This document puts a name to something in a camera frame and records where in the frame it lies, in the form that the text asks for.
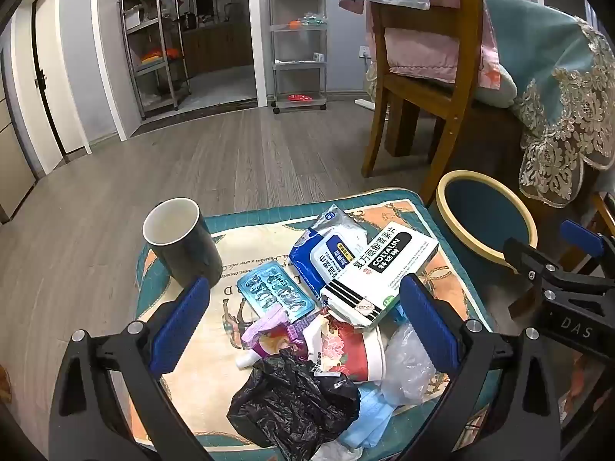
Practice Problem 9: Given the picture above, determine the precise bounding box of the white tissue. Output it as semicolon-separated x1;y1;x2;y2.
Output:
312;442;366;461

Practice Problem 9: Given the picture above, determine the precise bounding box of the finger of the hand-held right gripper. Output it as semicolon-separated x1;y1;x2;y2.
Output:
504;237;615;320
560;220;615;270

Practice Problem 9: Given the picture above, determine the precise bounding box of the blue wet wipes packet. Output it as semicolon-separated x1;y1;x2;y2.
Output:
288;204;385;298

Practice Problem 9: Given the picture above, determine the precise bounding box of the dark cup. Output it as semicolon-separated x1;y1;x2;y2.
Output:
143;198;224;289

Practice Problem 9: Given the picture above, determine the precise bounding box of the blue blister pack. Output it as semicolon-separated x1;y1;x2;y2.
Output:
237;263;318;323

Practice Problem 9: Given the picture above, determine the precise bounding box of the clear plastic bag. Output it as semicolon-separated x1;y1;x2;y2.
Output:
379;322;450;404

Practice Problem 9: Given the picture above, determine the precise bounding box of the metal shelf rack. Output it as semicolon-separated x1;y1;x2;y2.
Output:
119;0;193;121

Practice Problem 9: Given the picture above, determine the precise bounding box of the wooden chair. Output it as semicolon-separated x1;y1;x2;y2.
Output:
557;191;615;270
360;0;486;205

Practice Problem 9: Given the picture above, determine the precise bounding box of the black plastic bag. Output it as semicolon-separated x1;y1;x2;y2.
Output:
227;348;361;461

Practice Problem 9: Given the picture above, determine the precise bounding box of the white door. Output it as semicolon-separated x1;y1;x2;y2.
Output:
12;0;92;174

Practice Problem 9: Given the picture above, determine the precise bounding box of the beige cabinet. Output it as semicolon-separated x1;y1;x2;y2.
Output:
0;33;37;224

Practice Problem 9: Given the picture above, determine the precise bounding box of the blue bin with cream rim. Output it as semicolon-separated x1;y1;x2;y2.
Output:
436;170;539;270

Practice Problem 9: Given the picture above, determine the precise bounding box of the white trolley rack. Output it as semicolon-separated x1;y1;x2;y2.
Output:
268;0;330;115

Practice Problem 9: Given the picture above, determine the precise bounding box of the purple wrapper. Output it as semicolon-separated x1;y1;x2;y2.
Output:
240;305;313;361

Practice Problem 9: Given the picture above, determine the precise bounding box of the floral paper cup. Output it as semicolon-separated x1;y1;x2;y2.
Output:
307;312;387;385

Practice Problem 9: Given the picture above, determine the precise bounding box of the pale blue seat cushion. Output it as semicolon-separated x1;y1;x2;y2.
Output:
473;65;518;109

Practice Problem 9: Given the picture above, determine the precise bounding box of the teal lace tablecloth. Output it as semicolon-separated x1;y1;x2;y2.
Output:
483;0;615;209

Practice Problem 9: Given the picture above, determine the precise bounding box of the blue face mask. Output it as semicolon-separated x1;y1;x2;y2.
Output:
339;386;409;452

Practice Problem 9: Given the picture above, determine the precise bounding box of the white medicine box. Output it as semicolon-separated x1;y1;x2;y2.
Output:
319;223;440;330

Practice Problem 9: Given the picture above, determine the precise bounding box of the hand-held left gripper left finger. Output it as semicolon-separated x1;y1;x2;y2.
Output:
48;276;226;461

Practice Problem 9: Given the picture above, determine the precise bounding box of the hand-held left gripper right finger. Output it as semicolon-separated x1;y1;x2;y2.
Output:
399;273;563;461

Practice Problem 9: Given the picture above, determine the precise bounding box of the pink cloth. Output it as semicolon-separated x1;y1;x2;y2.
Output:
384;26;500;90

